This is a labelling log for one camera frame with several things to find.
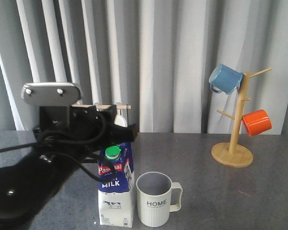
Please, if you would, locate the wooden mug tree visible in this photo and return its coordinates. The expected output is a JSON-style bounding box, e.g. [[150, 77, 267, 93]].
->
[[211, 68, 272, 168]]

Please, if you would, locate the grey pleated curtain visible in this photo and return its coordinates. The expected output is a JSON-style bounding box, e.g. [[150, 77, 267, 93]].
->
[[0, 0, 288, 135]]

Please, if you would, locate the black wire mug rack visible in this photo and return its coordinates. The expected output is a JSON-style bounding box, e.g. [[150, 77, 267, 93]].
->
[[68, 104, 132, 128]]

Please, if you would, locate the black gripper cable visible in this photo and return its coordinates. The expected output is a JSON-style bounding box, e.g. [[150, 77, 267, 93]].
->
[[0, 106, 118, 182]]

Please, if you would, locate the orange enamel mug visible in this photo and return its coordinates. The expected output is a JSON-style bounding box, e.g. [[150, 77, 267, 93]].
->
[[242, 109, 272, 137]]

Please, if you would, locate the white ribbed mug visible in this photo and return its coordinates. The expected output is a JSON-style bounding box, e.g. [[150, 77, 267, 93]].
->
[[114, 115, 128, 127]]

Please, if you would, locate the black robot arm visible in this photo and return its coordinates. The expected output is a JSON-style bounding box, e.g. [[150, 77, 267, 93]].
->
[[0, 82, 137, 230]]

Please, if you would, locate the blue enamel mug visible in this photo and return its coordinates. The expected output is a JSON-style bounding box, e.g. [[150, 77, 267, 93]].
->
[[209, 64, 243, 95]]

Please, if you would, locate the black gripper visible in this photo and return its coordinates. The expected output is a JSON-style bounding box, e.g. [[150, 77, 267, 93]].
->
[[21, 82, 137, 151]]

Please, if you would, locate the cream HOME mug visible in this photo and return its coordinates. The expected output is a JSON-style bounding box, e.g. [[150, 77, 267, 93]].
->
[[136, 172, 183, 228]]

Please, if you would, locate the blue white milk carton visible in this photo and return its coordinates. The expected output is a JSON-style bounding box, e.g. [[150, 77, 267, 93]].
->
[[98, 142, 135, 228]]

